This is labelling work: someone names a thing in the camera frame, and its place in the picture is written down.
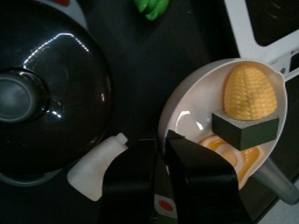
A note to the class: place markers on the white plastic toy bottle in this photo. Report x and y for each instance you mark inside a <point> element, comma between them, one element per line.
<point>93,169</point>

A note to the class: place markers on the white toy frying pan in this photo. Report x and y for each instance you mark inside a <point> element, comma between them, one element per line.
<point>193,96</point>

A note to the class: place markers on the green toy vegetable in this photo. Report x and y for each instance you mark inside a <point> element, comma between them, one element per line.
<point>152,7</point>

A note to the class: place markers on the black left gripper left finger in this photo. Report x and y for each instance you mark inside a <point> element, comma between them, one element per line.
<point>128,186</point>

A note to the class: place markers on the black pot lid with knob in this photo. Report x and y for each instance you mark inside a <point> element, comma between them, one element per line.
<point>50,93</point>

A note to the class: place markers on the white toy stove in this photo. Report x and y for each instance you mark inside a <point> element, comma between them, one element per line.
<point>268,29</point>

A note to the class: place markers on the dark green cube block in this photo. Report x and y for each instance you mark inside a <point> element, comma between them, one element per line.
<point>243,131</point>

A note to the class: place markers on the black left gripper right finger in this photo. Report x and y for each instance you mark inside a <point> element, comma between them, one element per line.
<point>201,183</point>

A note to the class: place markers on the yellow toy corn cob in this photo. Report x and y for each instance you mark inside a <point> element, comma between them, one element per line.
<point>248,93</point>

